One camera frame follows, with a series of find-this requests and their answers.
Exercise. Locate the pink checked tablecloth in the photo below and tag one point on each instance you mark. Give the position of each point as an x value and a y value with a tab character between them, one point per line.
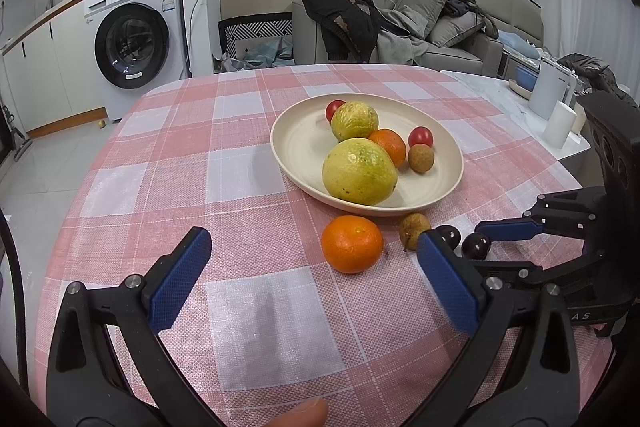
175	167

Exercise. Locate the dark purple cherry tomato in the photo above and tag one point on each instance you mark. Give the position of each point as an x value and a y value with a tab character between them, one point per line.
450	234
475	247

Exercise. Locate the black jacket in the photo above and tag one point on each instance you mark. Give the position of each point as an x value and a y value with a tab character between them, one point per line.
340	7

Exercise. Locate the dark clothes pile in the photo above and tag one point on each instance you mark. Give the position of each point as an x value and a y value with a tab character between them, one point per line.
462	4

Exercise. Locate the white kettle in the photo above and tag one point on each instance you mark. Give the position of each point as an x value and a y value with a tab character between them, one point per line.
547	87

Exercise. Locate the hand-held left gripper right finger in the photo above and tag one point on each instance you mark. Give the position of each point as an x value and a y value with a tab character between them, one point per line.
450	287

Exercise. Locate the grey blanket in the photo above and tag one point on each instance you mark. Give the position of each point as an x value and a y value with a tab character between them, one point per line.
400	47

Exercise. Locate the cream cup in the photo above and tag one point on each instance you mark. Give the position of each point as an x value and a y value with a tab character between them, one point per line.
580	122

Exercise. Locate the floor mop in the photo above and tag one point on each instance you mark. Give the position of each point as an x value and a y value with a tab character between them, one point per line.
20	147

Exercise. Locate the grey sofa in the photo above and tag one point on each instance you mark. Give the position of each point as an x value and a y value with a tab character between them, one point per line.
470	57

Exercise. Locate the dark puffer jacket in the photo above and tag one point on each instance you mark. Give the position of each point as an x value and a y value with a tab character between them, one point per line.
590	72

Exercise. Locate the person's left hand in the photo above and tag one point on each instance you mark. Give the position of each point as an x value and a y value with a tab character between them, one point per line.
302	414

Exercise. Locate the cream round plate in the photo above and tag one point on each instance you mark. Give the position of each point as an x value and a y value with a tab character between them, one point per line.
440	177

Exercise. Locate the large grey pillow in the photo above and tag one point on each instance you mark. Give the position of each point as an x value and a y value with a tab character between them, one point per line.
420	7

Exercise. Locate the white washing machine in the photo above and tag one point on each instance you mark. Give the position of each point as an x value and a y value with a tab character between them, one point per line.
170	72

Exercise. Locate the large yellow guava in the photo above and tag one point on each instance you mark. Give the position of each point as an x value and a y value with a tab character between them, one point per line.
359	172

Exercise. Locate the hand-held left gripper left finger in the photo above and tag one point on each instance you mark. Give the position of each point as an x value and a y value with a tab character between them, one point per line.
180	279

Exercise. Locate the light blue cloth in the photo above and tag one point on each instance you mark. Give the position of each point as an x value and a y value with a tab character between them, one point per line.
517	43

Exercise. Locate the grey piped pillow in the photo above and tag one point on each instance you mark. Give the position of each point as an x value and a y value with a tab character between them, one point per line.
455	29

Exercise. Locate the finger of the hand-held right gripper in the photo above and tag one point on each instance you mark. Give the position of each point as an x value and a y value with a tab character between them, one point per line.
520	274
505	229

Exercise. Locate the green speckled guava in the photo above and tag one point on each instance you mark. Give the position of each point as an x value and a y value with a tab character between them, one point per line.
355	122

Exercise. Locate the black white patterned basket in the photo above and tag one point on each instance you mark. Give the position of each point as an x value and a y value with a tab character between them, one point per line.
255	27

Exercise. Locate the bluish crumpled bags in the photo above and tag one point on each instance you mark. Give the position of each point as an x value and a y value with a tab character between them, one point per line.
265	52

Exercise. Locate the blue container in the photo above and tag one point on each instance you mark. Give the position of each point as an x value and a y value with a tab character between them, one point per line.
525	79

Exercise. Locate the white kitchen counter cabinets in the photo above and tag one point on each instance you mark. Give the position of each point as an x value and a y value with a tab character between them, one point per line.
50	77

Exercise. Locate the brown longan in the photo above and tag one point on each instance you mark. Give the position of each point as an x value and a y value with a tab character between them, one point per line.
412	227
421	159

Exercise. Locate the white paper roll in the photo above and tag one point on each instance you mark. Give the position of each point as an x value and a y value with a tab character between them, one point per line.
559	124

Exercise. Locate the orange mandarin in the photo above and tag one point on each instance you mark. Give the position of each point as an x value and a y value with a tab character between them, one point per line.
392	147
352	244

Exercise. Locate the red cherry tomato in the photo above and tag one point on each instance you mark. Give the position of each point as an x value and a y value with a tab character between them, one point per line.
332	111
420	136

